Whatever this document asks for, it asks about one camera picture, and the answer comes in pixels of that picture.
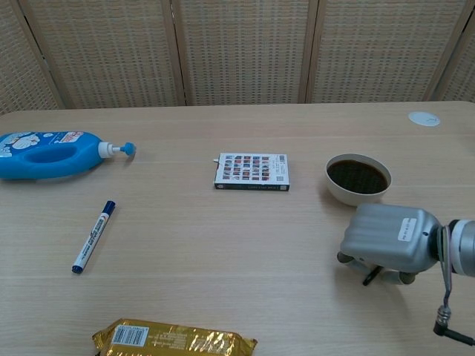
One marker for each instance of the woven folding screen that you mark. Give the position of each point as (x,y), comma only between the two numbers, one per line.
(241,55)

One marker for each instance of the flat box with picture grid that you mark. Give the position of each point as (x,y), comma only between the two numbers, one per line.
(252,172)

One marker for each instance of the blue whiteboard marker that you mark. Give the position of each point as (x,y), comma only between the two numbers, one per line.
(93,237)

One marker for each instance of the gold foil snack packet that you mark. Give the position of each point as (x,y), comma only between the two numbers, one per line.
(167,339)

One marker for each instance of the white bowl dark inside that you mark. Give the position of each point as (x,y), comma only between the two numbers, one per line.
(358,178)

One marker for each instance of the black plastic spoon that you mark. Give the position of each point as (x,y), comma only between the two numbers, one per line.
(370,277)

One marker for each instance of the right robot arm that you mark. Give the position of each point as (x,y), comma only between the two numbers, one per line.
(464,246)

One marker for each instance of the blue pump detergent bottle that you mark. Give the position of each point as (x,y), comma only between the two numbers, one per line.
(55,155)

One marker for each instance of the white round table grommet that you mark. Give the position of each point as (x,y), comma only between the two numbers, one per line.
(424,118)

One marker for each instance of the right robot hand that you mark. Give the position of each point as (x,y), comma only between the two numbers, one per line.
(389,237)

